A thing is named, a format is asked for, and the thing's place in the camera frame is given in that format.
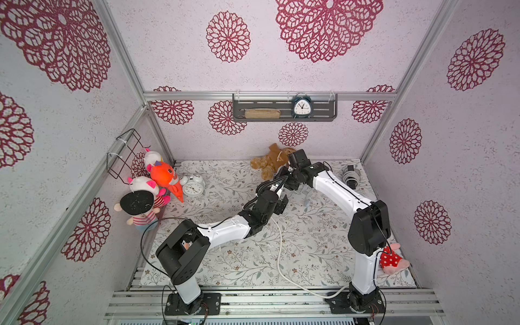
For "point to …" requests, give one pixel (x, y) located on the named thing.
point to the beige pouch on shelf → (262, 113)
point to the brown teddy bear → (269, 163)
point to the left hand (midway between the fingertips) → (277, 192)
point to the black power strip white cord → (351, 177)
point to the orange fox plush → (164, 175)
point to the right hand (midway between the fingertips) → (275, 176)
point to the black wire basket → (120, 162)
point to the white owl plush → (151, 157)
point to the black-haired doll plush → (139, 204)
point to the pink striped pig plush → (144, 183)
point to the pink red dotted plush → (391, 261)
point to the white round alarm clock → (193, 185)
